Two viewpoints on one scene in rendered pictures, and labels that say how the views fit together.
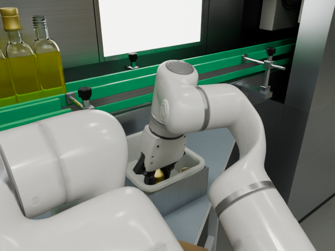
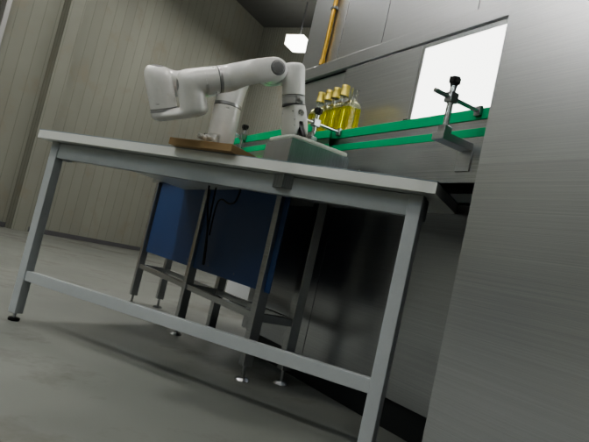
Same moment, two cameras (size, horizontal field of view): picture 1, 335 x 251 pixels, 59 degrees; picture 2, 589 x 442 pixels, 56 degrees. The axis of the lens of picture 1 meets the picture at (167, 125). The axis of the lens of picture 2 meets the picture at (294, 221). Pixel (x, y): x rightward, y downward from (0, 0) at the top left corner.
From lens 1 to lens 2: 2.08 m
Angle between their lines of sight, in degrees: 98
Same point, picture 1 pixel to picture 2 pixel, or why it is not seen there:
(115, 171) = not seen: hidden behind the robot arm
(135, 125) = (357, 161)
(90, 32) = (405, 111)
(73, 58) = not seen: hidden behind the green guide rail
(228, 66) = (456, 121)
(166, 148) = (285, 117)
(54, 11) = (392, 98)
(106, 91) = (356, 131)
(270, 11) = not seen: outside the picture
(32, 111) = (320, 134)
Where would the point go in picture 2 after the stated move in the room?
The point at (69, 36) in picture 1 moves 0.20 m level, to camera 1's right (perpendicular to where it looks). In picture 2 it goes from (393, 115) to (398, 97)
